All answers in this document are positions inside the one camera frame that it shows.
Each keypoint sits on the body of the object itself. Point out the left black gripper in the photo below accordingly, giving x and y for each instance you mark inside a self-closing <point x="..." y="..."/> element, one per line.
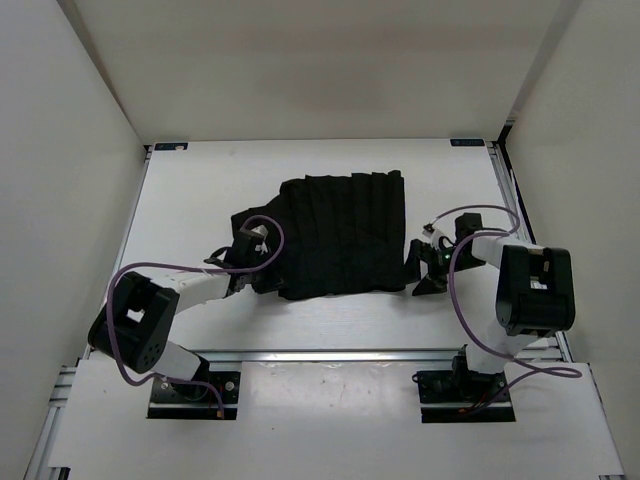
<point x="273" y="281"/>

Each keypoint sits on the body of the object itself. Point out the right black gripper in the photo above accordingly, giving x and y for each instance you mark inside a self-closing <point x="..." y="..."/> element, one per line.
<point x="429" y="284"/>

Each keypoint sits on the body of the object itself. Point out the black pleated skirt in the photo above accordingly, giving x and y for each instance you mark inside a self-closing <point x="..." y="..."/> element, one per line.
<point x="338" y="235"/>

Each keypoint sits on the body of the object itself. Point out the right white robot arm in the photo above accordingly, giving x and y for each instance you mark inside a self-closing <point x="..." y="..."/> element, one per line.
<point x="534" y="294"/>

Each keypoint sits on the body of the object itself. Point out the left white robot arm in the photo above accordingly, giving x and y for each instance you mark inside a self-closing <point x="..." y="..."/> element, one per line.
<point x="143" y="299"/>

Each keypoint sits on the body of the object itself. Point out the left blue corner label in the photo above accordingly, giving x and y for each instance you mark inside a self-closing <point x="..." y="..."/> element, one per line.
<point x="171" y="146"/>

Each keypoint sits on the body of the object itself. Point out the blue corner label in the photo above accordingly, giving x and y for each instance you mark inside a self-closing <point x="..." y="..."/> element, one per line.
<point x="467" y="142"/>
<point x="171" y="146"/>

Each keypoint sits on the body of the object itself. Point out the right blue corner label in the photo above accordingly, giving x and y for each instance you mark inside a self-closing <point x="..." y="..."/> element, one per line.
<point x="467" y="142"/>

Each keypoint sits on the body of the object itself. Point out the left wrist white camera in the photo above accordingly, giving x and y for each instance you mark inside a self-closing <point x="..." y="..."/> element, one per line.
<point x="258" y="236"/>

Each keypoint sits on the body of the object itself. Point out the wrist white camera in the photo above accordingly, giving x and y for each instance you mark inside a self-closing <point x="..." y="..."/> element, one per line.
<point x="436" y="237"/>
<point x="258" y="236"/>

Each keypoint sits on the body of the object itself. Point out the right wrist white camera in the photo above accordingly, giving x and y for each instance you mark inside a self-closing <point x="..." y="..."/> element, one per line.
<point x="436" y="237"/>

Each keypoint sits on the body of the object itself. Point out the aluminium front rail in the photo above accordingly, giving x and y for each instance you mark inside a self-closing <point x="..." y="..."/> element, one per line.
<point x="329" y="356"/>

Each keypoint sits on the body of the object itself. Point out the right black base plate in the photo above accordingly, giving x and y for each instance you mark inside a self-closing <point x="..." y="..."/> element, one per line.
<point x="461" y="396"/>

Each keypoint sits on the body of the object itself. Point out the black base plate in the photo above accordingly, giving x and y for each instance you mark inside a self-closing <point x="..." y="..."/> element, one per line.
<point x="169" y="401"/>
<point x="461" y="396"/>

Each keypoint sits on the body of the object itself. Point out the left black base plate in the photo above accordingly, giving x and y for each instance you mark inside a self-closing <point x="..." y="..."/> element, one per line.
<point x="169" y="401"/>

